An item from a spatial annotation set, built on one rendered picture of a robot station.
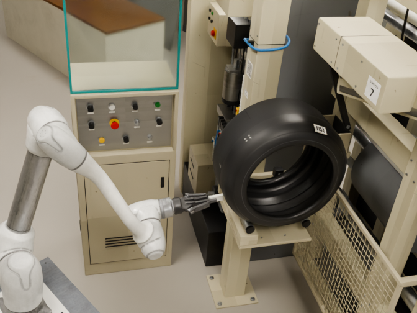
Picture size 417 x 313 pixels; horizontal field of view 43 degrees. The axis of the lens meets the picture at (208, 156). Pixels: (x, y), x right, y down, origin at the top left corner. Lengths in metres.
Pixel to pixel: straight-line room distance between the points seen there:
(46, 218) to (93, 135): 1.19
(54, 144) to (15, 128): 3.03
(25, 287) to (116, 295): 1.19
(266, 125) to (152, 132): 0.91
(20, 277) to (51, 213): 1.77
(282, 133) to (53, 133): 0.90
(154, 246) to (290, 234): 0.75
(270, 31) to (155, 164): 1.05
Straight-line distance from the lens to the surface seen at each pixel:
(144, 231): 2.21
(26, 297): 2.30
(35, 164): 2.19
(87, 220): 3.18
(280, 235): 2.63
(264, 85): 2.50
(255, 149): 2.18
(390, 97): 2.00
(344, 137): 2.75
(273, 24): 2.38
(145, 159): 2.96
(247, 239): 2.51
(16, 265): 2.25
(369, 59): 2.07
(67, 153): 2.00
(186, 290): 3.40
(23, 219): 2.33
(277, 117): 2.23
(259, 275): 3.54
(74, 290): 2.55
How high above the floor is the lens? 2.53
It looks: 34 degrees down
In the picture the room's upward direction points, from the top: 5 degrees clockwise
